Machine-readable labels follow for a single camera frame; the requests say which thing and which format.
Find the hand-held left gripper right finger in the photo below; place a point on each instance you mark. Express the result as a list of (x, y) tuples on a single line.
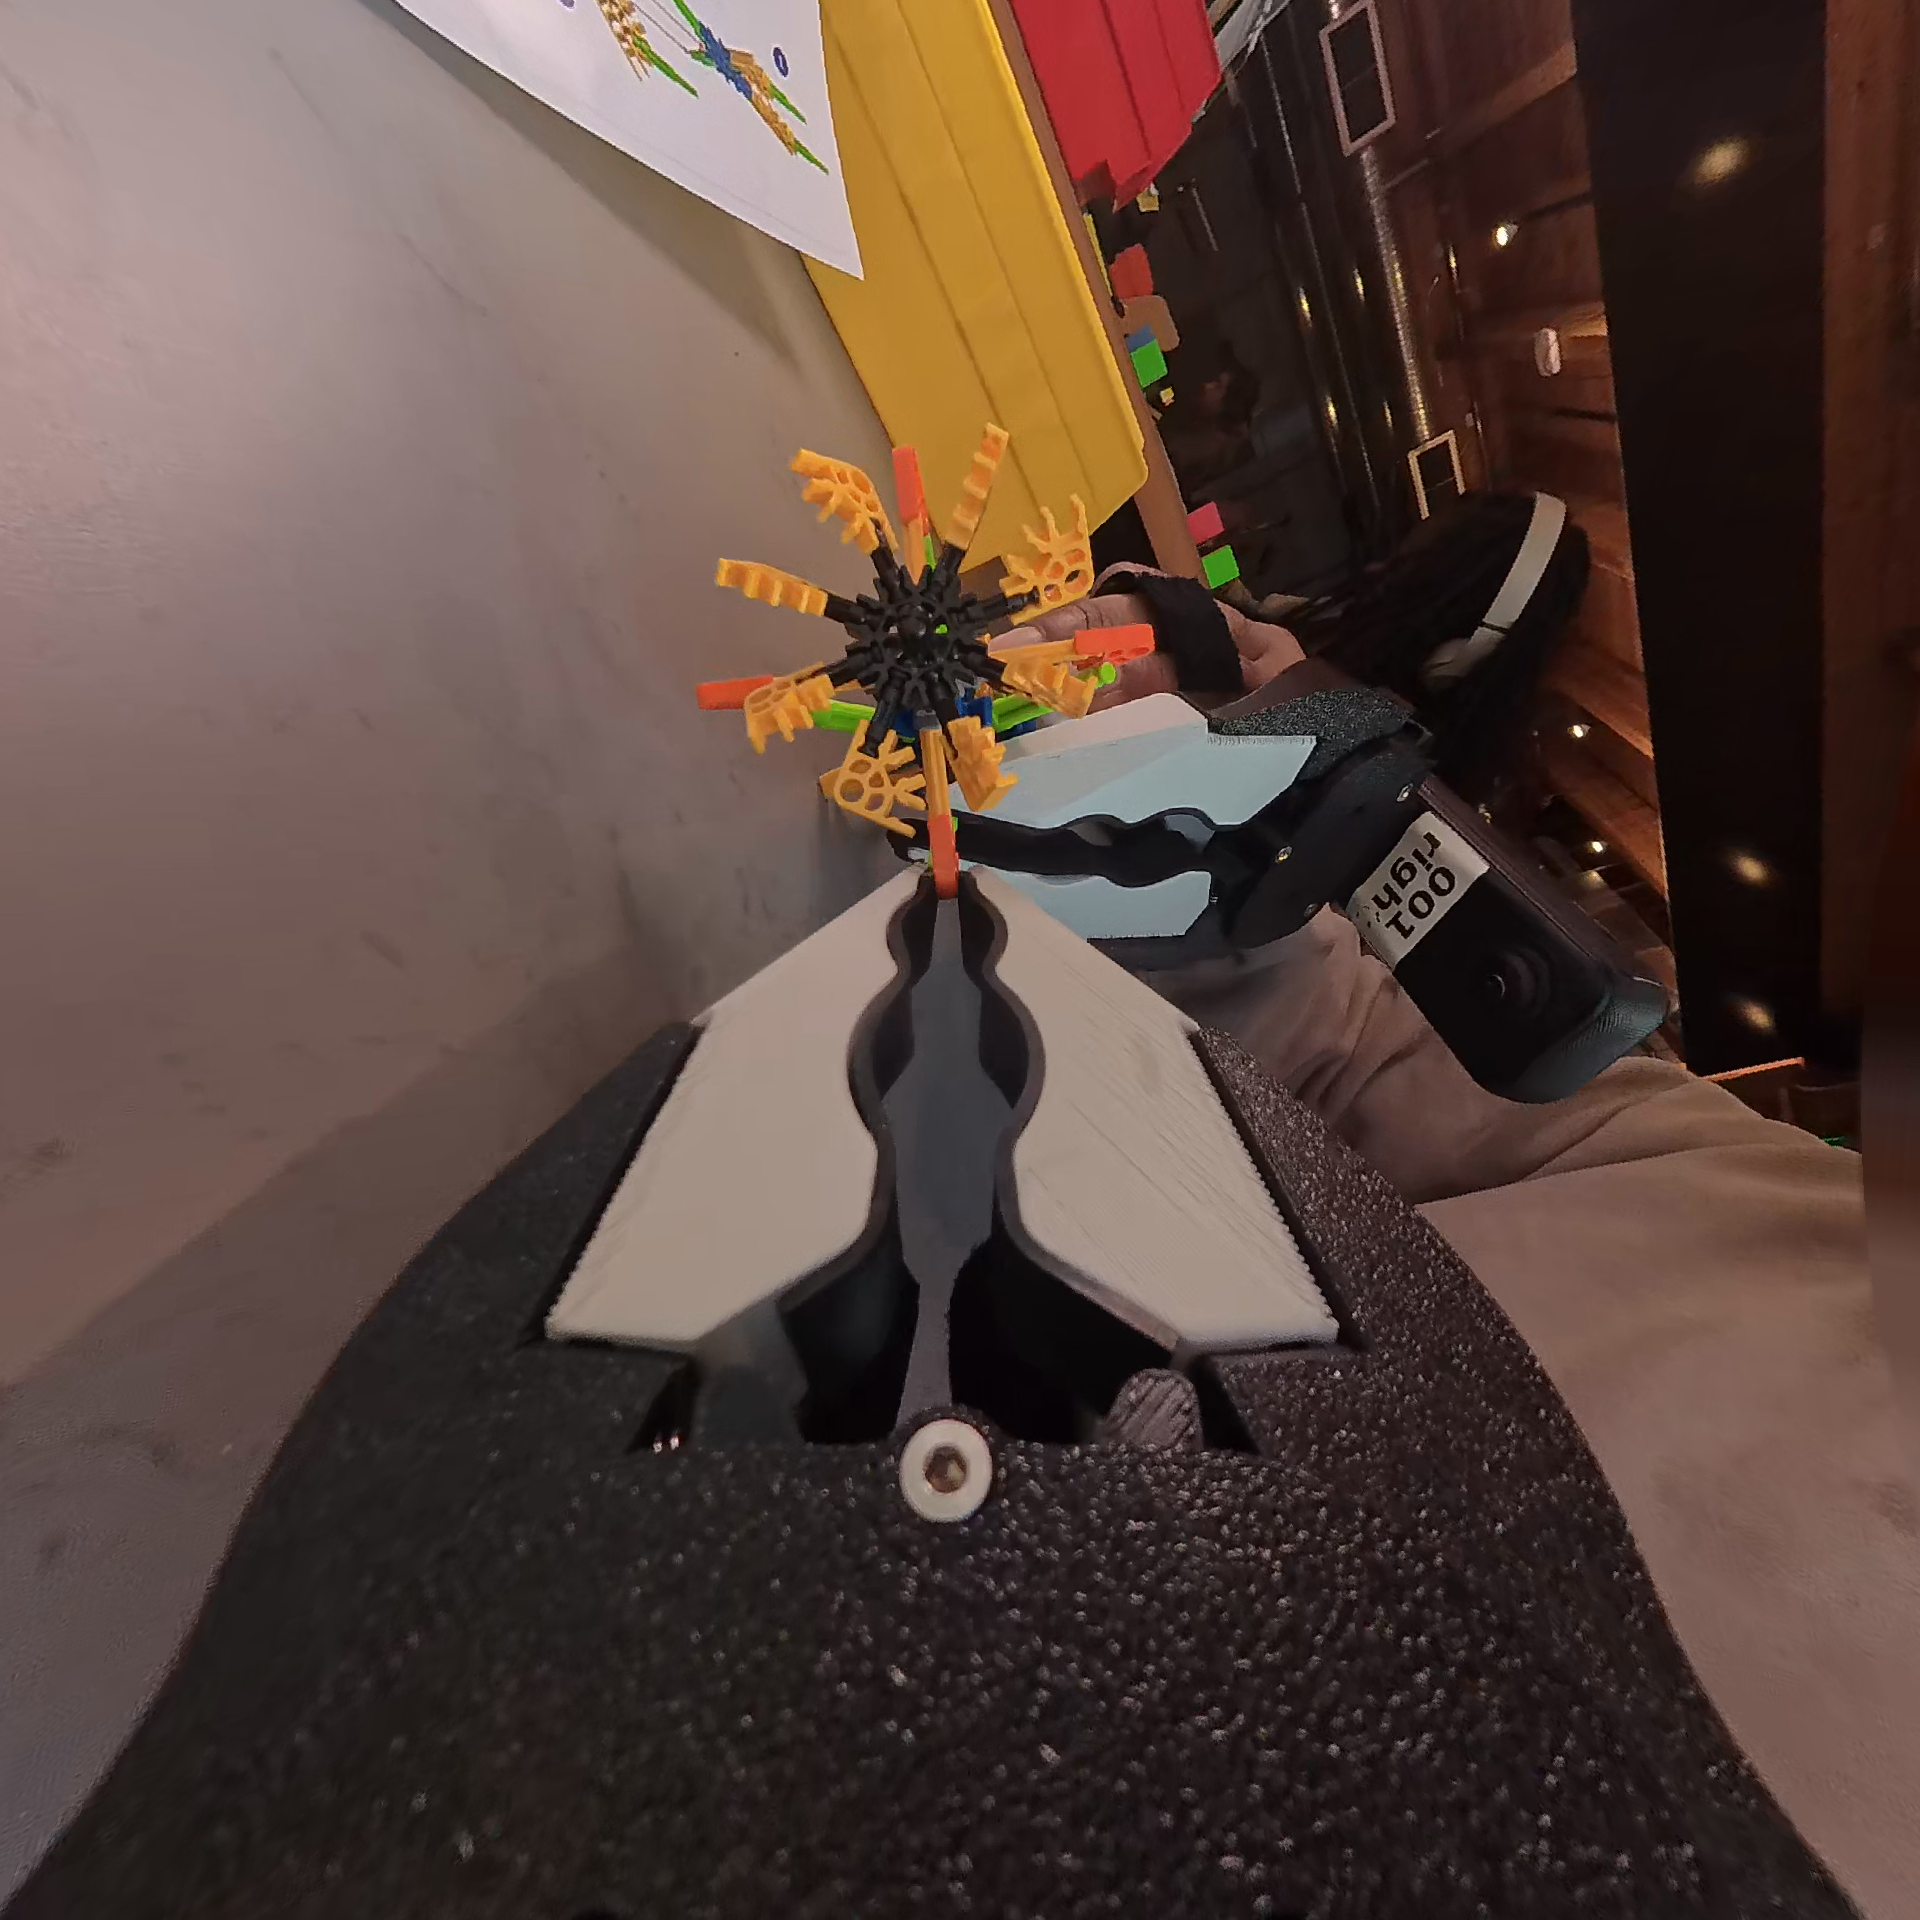
[(1171, 1200)]

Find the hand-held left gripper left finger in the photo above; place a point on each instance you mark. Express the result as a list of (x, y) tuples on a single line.
[(721, 1200)]

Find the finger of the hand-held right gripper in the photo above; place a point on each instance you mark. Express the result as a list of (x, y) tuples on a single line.
[(1126, 901), (1155, 773)]

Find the colourful toy construction model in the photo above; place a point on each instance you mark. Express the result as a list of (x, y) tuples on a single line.
[(916, 622)]

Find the person's right forearm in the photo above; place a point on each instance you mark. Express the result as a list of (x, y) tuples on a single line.
[(1320, 1037)]

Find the grey desk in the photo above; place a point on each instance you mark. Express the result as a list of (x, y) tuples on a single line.
[(376, 675)]

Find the person's right hand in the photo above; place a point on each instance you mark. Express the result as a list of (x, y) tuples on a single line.
[(1109, 608)]

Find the white headphones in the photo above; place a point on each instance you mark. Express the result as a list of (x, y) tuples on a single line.
[(1524, 578)]

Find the person's brown hoodie torso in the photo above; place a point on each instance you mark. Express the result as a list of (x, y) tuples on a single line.
[(1724, 1425)]

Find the yellow storage bin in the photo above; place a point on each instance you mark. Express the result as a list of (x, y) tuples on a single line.
[(974, 301)]

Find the red storage bin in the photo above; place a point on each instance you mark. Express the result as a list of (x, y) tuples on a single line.
[(1109, 75)]

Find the printed instruction sheet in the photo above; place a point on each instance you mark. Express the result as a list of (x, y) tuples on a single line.
[(630, 136)]

